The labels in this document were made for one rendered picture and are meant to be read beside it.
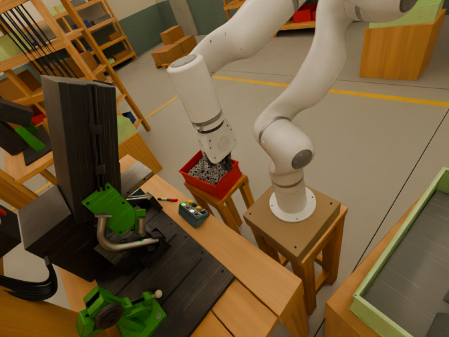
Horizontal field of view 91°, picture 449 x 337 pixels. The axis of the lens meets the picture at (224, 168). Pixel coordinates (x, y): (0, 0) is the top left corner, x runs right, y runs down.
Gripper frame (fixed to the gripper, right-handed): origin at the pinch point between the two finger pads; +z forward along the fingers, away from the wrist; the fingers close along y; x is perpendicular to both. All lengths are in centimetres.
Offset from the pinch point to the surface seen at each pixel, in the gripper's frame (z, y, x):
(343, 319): 51, -5, -40
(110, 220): 15, -37, 37
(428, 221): 45, 41, -49
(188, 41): 93, 377, 558
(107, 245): 19, -44, 33
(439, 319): 43, 9, -59
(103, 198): 6, -33, 40
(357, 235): 130, 70, -22
